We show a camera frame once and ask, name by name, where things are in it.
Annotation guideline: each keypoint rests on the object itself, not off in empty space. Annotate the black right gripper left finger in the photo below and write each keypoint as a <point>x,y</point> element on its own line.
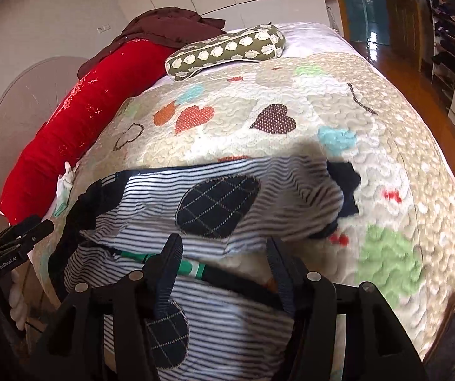
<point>72,348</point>

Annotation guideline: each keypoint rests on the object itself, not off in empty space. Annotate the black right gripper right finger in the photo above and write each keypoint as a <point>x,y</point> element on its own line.
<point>377,345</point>

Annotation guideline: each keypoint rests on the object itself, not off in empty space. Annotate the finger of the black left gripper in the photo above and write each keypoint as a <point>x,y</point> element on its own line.
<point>17,240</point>

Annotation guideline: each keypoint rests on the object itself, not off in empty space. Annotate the navy striped frog pants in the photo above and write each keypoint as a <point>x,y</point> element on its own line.
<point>215,329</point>

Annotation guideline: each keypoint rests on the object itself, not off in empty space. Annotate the long red bolster pillow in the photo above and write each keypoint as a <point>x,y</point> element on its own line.
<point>75,125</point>

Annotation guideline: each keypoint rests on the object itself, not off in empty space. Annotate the heart patterned quilt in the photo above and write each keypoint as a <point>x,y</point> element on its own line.
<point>333,105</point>

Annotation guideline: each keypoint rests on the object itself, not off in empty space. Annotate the round white headboard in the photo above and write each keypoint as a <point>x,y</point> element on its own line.
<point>28,102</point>

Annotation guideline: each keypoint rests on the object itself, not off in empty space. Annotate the dark maroon blanket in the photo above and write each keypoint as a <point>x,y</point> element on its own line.
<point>169,26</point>

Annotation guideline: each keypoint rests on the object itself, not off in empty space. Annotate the green white patterned pillow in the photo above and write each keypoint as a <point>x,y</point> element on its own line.
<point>254,44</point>

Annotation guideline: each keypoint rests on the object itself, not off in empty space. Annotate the black clothes rack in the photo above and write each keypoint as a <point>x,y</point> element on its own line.
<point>442,16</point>

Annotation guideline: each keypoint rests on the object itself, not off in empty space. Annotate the wooden door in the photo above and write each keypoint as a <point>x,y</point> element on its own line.
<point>404,30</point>

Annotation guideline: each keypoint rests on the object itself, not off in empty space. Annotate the white wall socket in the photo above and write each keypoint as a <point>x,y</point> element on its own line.
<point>103,28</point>

